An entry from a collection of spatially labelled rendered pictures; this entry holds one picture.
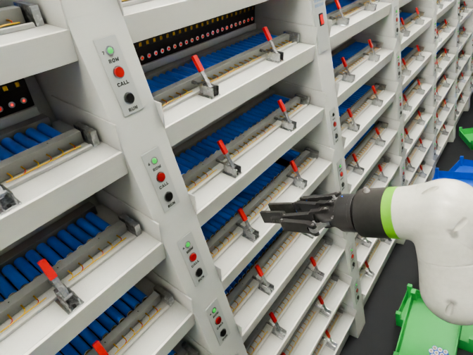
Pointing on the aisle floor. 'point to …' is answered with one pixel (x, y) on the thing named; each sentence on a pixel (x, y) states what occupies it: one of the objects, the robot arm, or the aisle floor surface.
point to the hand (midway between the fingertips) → (277, 213)
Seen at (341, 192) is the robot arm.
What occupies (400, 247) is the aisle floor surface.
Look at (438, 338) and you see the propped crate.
